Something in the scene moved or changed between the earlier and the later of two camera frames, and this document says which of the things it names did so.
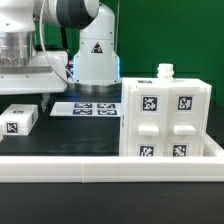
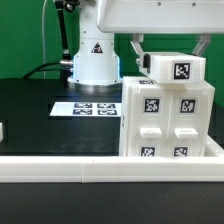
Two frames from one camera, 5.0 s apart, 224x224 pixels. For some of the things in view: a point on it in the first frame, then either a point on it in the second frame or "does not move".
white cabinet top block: x=18 y=120 -> x=169 y=67
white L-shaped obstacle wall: x=116 y=169 does not move
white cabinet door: x=186 y=121 does not move
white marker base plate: x=86 y=109 does not move
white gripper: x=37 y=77 -> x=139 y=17
